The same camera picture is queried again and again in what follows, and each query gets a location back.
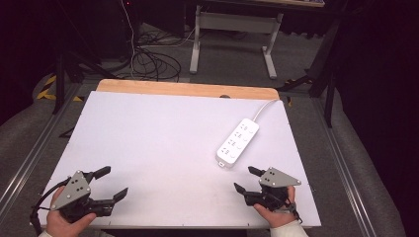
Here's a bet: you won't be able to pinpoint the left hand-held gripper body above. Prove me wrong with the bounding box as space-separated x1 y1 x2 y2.
49 170 115 223

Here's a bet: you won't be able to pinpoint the person's left hand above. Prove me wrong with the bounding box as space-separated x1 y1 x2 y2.
45 186 98 237

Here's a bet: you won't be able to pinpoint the white hanging cable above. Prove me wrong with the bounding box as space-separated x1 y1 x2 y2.
120 0 137 79

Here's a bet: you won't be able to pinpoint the aluminium floor rail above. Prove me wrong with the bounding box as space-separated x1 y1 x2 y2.
0 83 82 213
310 98 375 237

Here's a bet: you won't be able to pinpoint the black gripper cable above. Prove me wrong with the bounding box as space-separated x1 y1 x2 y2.
29 177 72 236

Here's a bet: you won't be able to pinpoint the white power strip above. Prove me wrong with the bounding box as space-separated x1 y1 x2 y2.
215 118 260 169

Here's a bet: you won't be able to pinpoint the black metal stand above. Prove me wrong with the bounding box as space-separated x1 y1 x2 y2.
276 18 344 128
51 48 117 116

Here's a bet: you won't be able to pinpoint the white power strip cable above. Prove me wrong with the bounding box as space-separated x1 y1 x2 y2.
252 99 281 121

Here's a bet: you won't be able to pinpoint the person's right hand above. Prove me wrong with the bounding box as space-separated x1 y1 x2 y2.
253 186 297 229

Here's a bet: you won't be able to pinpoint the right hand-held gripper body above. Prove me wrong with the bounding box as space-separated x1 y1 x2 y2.
243 166 302 212

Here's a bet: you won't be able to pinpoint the white board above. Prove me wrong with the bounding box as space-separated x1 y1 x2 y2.
37 90 322 229

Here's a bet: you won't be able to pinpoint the white metal desk frame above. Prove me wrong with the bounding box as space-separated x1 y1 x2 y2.
189 0 326 80

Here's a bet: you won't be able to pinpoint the yellow black floor tape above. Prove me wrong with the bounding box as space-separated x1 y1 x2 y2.
36 74 84 103

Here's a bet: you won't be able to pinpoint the wooden table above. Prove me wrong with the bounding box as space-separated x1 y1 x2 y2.
95 78 281 102

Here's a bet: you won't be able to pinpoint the black floor cables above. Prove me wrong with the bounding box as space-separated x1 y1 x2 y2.
108 26 206 83

